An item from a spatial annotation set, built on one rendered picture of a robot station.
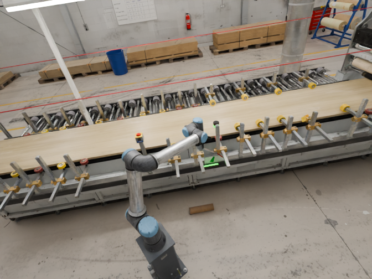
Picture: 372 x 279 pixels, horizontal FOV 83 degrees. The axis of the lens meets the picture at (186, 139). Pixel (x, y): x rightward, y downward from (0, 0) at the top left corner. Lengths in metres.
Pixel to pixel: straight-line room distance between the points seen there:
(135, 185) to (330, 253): 2.07
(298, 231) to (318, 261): 0.32
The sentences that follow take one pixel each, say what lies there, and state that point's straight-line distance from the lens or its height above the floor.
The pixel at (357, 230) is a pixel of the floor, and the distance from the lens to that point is 3.06.
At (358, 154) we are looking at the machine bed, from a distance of 3.76.
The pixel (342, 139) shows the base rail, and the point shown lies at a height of 0.70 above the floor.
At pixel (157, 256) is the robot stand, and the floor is 0.60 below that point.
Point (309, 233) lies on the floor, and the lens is 2.83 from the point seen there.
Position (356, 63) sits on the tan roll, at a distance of 4.02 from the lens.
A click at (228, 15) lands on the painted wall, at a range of 9.21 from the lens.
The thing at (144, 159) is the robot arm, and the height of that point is 1.43.
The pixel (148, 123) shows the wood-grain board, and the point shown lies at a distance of 2.79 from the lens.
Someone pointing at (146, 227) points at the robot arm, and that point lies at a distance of 1.79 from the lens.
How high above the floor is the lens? 2.36
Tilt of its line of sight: 38 degrees down
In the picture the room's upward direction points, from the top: 9 degrees counter-clockwise
